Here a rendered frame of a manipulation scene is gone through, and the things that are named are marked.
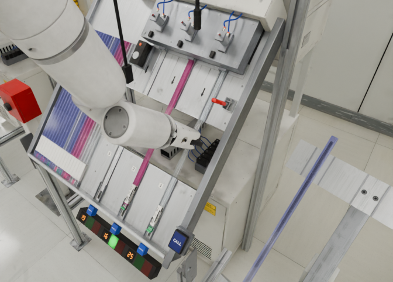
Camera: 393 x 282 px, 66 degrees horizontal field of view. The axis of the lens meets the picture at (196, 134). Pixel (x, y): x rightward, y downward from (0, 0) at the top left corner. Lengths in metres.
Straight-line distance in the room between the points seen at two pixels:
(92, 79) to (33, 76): 1.64
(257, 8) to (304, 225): 1.35
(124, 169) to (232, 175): 0.43
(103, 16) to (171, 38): 0.37
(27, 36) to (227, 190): 0.89
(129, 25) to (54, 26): 0.72
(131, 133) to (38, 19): 0.26
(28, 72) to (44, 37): 1.66
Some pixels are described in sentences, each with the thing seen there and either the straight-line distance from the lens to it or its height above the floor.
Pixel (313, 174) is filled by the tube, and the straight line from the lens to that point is 0.69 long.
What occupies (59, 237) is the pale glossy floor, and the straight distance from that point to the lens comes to 1.89.
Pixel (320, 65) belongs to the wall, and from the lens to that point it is 2.54.
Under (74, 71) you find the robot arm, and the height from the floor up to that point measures 1.31.
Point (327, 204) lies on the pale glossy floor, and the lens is 2.01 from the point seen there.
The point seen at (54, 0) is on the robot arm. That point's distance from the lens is 0.40.
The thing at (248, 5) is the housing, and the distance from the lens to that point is 0.83.
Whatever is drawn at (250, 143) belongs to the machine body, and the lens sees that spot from 1.32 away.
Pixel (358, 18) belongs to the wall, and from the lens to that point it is 2.37.
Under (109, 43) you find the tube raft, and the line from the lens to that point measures 1.11.
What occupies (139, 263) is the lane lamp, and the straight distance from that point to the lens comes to 0.96.
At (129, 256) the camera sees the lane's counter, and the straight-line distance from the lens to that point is 0.98.
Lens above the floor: 1.51
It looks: 42 degrees down
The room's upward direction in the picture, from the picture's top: straight up
